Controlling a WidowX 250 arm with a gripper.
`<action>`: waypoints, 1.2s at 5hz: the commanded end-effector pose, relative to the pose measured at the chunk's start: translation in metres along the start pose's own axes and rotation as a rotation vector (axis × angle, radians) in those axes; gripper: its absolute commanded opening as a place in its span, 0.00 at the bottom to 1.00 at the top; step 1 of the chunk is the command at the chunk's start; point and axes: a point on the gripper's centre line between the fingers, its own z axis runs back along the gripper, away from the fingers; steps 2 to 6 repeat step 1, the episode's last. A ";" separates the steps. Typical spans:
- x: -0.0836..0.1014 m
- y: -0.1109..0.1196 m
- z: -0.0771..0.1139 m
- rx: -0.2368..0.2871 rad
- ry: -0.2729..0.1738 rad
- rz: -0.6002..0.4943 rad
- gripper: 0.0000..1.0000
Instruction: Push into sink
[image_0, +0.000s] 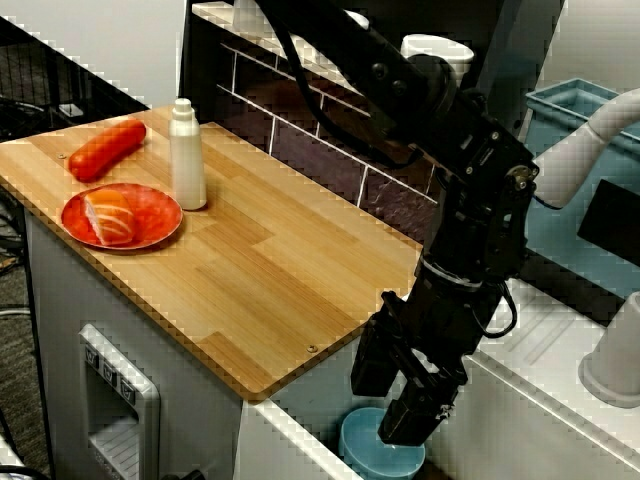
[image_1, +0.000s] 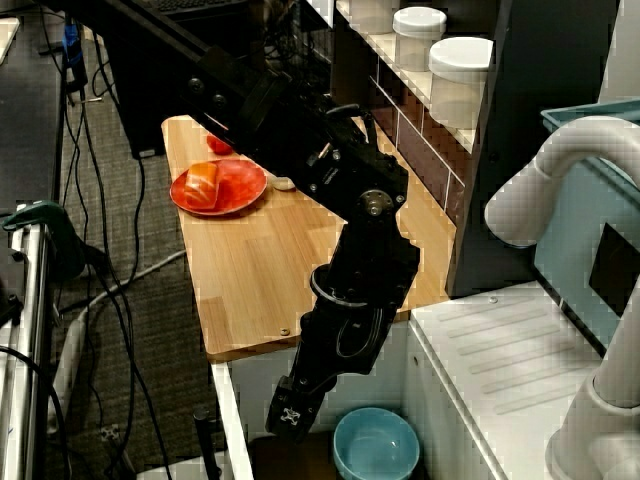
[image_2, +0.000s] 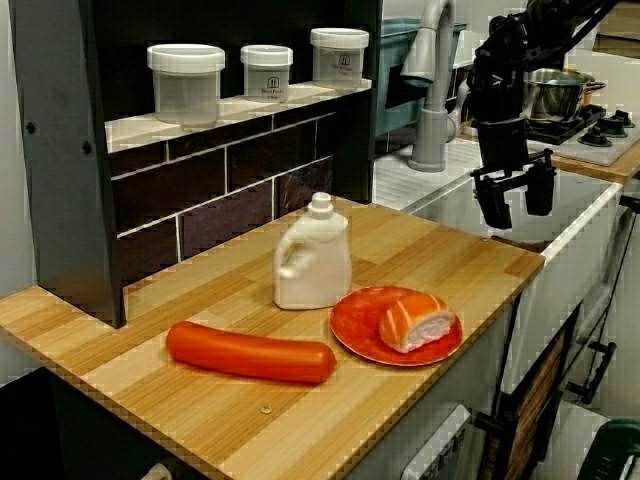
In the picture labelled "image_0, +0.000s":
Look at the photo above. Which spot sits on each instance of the white toy detergent bottle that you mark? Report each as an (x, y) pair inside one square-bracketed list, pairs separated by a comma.
[(187, 160)]

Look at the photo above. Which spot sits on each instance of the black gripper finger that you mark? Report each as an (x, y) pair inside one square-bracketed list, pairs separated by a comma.
[(412, 417), (375, 365)]

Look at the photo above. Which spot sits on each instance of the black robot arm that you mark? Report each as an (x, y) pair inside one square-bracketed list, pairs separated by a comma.
[(470, 150)]

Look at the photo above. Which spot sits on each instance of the dark shelf unit tiled backsplash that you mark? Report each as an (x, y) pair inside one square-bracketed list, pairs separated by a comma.
[(320, 130)]

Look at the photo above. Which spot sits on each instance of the white toy kitchen cabinet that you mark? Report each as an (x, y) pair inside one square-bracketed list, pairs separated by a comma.
[(65, 300)]

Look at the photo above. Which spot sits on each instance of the grey toy dispenser panel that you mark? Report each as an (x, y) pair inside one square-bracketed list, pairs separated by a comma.
[(145, 400)]

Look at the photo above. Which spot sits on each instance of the tall clear jar white lid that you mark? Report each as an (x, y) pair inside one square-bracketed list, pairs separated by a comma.
[(435, 45)]

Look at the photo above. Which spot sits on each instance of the red toy sausage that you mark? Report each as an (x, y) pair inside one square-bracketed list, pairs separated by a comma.
[(105, 150)]

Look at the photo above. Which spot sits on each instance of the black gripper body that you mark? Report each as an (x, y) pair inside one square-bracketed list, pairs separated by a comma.
[(445, 330)]

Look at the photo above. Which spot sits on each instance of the light blue bowl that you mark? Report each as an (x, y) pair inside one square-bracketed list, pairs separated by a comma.
[(362, 445)]

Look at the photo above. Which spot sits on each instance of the orange plate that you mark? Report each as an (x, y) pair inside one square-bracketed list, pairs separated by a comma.
[(155, 215)]

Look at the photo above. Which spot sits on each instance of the grey toy faucet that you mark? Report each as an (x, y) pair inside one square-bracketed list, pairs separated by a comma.
[(615, 360)]

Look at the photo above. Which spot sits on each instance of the teal plastic bin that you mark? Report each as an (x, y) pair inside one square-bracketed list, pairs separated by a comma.
[(555, 235)]

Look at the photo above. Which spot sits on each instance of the white toy sink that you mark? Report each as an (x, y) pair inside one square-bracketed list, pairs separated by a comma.
[(525, 400)]

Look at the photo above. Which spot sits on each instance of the toy salmon sushi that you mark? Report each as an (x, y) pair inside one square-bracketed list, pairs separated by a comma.
[(110, 217)]

